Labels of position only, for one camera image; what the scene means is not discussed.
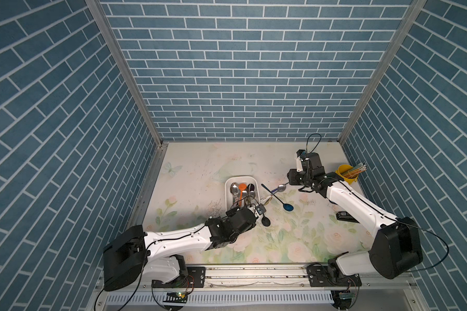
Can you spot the white plastic storage box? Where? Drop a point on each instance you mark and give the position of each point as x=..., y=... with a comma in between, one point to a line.
x=228, y=197

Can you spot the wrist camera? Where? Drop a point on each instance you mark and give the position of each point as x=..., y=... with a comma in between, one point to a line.
x=301, y=160
x=260, y=209

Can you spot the long silver spoon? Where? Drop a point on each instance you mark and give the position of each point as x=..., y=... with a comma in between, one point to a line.
x=281, y=188

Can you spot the black stapler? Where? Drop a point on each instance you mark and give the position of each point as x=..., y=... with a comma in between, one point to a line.
x=345, y=217

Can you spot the silver spoon green marbled handle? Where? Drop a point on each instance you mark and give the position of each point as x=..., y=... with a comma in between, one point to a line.
x=235, y=192

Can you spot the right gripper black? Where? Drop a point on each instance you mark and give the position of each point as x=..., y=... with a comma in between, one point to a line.
x=291, y=177

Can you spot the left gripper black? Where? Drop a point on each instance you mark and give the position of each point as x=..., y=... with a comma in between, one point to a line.
x=231, y=212

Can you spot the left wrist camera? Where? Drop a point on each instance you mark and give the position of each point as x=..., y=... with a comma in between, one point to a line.
x=260, y=209

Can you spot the floral table mat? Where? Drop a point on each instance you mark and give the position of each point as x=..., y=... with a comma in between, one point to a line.
x=190, y=189

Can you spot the aluminium front rail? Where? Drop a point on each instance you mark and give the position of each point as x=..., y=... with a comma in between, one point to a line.
x=288, y=276

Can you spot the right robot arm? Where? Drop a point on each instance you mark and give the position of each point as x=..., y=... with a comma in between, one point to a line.
x=396, y=247

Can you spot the silver spoon hello kitty handle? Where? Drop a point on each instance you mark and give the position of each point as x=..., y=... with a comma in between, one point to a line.
x=251, y=194

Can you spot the yellow cup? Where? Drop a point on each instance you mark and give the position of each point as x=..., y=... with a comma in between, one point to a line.
x=343, y=168

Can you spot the orange spoon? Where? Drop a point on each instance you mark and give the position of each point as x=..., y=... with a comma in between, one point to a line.
x=243, y=194

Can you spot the black spoon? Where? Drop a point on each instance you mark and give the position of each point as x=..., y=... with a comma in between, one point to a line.
x=266, y=221

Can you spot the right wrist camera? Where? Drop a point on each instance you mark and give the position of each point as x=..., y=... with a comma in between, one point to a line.
x=301, y=160

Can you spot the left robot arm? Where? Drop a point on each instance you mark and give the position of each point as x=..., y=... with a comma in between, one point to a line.
x=159, y=254

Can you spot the blue green handled spoon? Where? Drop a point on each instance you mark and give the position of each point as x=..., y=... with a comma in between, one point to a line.
x=288, y=207

